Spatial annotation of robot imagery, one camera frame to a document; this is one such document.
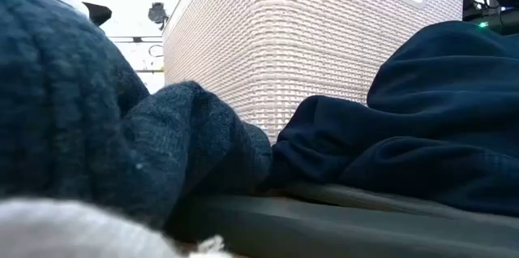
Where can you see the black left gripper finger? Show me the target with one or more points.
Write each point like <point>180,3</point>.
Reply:
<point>97,12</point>

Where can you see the dark blue knit cloth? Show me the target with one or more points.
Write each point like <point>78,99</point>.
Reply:
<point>81,108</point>

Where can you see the dark navy printed garment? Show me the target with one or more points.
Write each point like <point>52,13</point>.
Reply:
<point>425,128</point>

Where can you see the black background fixture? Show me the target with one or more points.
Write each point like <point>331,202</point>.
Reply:
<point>158,14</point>

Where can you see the white plastic laundry basket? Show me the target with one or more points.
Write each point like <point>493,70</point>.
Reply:
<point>284,47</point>

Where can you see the white fluffy cloth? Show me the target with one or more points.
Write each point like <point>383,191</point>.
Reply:
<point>61,229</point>

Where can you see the dark grey clothes hanger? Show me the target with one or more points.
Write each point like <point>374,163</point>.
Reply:
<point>324,225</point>

